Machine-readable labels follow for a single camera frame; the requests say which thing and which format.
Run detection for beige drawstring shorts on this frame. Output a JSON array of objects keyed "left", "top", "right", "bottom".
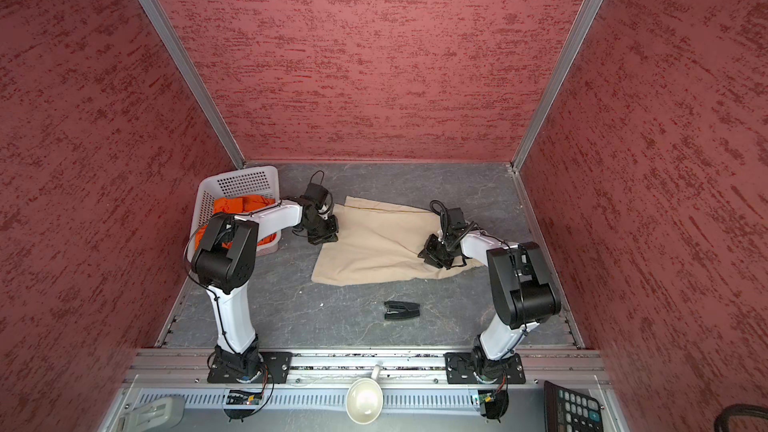
[{"left": 312, "top": 196, "right": 482, "bottom": 286}]

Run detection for white plastic laundry basket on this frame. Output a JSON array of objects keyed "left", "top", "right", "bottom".
[{"left": 185, "top": 166, "right": 280, "bottom": 260}]

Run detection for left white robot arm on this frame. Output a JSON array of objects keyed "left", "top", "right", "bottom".
[{"left": 187, "top": 195, "right": 338, "bottom": 380}]

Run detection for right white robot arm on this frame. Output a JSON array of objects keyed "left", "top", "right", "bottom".
[{"left": 418, "top": 230, "right": 562, "bottom": 382}]

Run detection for orange shorts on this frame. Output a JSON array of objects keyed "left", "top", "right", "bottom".
[{"left": 195, "top": 194, "right": 278, "bottom": 250}]

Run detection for black clip on table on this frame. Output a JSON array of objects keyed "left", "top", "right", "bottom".
[{"left": 384, "top": 300, "right": 420, "bottom": 321}]

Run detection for black calculator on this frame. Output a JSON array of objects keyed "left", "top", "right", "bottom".
[{"left": 544, "top": 381, "right": 604, "bottom": 432}]

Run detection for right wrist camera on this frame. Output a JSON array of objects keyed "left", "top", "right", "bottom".
[{"left": 440, "top": 208, "right": 468, "bottom": 236}]

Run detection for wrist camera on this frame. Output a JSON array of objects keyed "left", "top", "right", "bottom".
[
  {"left": 302, "top": 182, "right": 334, "bottom": 215},
  {"left": 440, "top": 208, "right": 468, "bottom": 236}
]

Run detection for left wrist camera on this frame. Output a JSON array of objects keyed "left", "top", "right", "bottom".
[{"left": 302, "top": 182, "right": 334, "bottom": 215}]

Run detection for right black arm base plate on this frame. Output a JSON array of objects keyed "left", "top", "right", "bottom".
[{"left": 443, "top": 349, "right": 526, "bottom": 386}]

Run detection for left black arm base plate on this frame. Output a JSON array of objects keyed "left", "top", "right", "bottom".
[{"left": 207, "top": 347, "right": 293, "bottom": 385}]

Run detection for grey device on rail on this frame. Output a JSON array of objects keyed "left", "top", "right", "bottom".
[{"left": 116, "top": 396, "right": 186, "bottom": 432}]

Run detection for black cable coil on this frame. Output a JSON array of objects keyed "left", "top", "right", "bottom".
[{"left": 713, "top": 403, "right": 768, "bottom": 432}]

